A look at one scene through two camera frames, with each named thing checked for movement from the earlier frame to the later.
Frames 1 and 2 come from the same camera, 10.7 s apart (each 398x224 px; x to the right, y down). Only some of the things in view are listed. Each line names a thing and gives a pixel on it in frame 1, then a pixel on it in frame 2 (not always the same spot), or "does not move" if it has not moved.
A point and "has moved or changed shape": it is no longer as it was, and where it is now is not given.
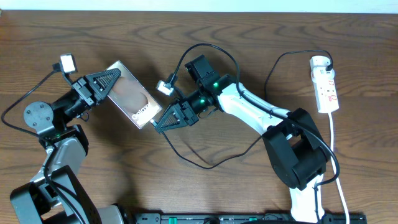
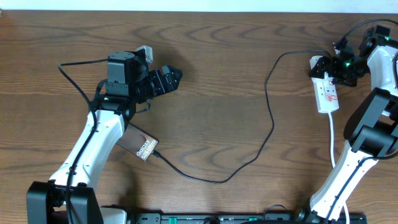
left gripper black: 84,90 -> 159,83
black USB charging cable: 267,79 -> 268,135
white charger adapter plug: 318,61 does not move
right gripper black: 186,117 -> 333,62
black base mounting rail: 244,218 does not move
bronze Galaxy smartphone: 132,98 has moved or changed shape
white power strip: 324,84 does not move
